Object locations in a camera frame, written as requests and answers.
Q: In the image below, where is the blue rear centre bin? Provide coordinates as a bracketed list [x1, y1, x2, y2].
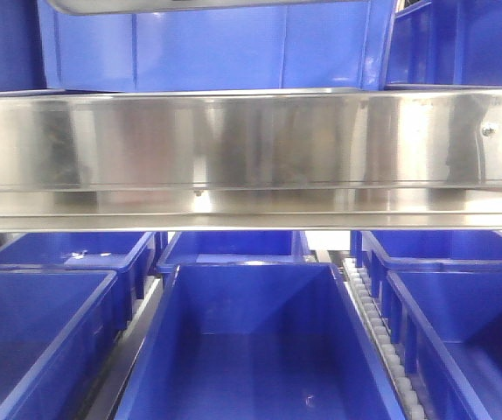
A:
[155, 230, 315, 276]

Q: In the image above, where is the silver metal tray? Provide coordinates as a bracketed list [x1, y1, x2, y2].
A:
[43, 0, 366, 17]

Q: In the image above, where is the stainless steel shelf front rail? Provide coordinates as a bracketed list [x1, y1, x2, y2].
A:
[0, 87, 502, 232]

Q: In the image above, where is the blue lower right bin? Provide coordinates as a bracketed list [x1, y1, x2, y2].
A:
[384, 271, 502, 419]

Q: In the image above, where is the blue upper right bin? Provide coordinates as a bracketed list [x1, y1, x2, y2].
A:
[386, 1, 502, 87]

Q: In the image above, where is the grey metal divider rail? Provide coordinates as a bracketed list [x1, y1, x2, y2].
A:
[79, 276, 163, 419]

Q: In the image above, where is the blue lower left bin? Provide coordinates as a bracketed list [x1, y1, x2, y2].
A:
[0, 270, 122, 419]

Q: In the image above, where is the blue lower centre bin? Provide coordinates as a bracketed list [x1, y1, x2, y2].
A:
[116, 263, 403, 419]

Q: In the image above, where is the white roller track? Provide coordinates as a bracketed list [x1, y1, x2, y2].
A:
[342, 257, 427, 420]

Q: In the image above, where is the blue rear right bin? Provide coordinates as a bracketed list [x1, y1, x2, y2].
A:
[351, 230, 502, 298]

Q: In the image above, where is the blue rear left bin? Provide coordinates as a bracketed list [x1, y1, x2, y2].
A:
[0, 232, 157, 330]

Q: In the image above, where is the large blue upper bin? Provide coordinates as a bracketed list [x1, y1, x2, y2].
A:
[38, 1, 395, 93]

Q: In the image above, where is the silver rail screw right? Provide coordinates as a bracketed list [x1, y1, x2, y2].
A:
[481, 122, 498, 137]

